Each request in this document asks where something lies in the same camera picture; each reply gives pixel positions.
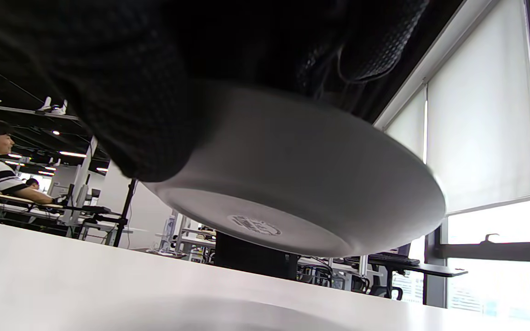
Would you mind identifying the person's right hand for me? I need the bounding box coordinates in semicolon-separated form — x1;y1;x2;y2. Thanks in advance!
0;0;431;183

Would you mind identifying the white ceramic bowl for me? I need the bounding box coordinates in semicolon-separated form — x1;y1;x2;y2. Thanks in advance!
143;81;448;258

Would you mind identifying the white overhead rack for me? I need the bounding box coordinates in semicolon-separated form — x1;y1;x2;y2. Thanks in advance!
0;91;81;122

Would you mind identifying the black tripod stand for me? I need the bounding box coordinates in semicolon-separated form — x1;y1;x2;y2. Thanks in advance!
63;178;138;248

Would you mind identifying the white workbench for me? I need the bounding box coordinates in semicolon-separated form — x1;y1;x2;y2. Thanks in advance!
0;194;133;245

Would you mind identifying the black computer case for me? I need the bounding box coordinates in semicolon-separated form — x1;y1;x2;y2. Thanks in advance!
214;231;300;281

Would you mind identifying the small white roller blind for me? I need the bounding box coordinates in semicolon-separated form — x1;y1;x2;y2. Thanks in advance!
384;86;428;164

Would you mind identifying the black keyboard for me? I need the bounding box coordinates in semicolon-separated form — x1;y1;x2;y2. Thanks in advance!
368;251;421;267

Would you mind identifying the black office chair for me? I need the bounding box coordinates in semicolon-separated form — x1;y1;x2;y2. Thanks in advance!
368;264;404;301

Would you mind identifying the large white roller blind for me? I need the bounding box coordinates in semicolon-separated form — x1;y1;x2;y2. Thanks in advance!
426;0;530;215

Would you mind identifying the black desk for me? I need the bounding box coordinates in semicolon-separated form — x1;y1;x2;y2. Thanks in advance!
367;257;469;306

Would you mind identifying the black window frame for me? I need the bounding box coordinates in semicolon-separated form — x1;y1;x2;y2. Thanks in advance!
424;171;530;328

